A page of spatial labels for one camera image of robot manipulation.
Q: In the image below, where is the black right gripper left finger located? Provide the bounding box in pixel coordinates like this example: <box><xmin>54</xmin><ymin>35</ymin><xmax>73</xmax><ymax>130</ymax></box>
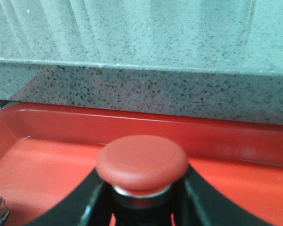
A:
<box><xmin>27</xmin><ymin>169</ymin><xmax>104</xmax><ymax>226</ymax></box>

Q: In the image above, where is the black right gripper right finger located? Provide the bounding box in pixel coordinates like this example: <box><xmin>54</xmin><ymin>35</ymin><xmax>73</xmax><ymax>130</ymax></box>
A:
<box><xmin>176</xmin><ymin>162</ymin><xmax>271</xmax><ymax>226</ymax></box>

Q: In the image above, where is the red plastic bin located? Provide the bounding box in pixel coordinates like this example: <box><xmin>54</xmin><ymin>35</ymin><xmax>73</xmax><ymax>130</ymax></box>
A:
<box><xmin>0</xmin><ymin>104</ymin><xmax>283</xmax><ymax>226</ymax></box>

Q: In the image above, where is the right grey stone counter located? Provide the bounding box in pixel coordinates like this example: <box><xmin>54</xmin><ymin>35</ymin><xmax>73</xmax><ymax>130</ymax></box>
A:
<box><xmin>0</xmin><ymin>0</ymin><xmax>283</xmax><ymax>125</ymax></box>

